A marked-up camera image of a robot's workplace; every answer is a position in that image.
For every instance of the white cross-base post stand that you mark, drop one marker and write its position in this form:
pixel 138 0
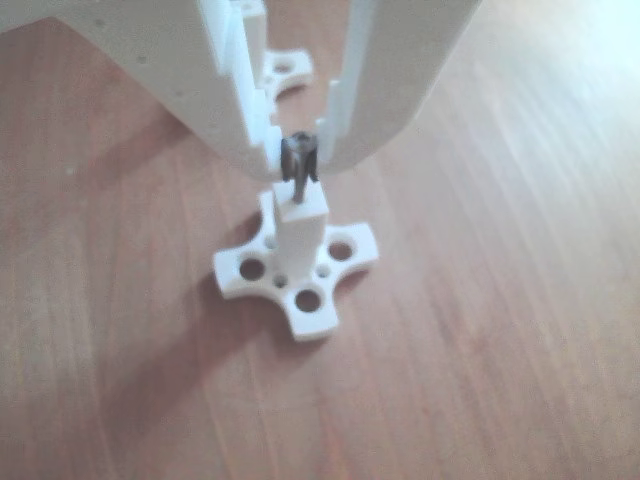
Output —
pixel 287 65
pixel 300 235

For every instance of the silver metal screw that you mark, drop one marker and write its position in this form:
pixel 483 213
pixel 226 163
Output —
pixel 300 150

